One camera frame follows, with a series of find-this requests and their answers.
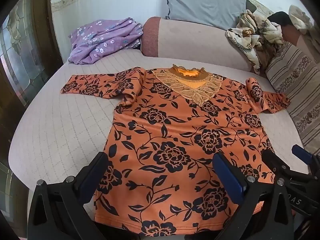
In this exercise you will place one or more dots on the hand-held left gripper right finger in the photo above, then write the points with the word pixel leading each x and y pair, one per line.
pixel 228 177

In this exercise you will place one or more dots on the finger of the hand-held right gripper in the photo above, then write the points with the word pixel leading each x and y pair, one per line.
pixel 301 153
pixel 273 160

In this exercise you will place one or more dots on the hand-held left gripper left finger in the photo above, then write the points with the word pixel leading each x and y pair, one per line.
pixel 90 177

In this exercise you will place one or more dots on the orange black floral shirt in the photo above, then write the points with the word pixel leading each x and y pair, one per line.
pixel 162 130

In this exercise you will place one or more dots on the striped floral pillow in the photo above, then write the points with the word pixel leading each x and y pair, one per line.
pixel 297 87

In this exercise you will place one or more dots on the cream floral blanket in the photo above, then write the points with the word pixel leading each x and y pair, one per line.
pixel 247 40

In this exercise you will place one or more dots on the black cloth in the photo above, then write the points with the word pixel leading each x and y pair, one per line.
pixel 283 22

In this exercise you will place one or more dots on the cream crumpled cloth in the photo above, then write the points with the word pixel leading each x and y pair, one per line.
pixel 301 18

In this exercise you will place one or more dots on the purple floral cloth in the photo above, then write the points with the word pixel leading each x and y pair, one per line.
pixel 100 40

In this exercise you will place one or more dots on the wooden door with glass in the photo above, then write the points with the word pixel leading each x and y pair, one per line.
pixel 22 55

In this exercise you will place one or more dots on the grey pillow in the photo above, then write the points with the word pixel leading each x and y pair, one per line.
pixel 205 2

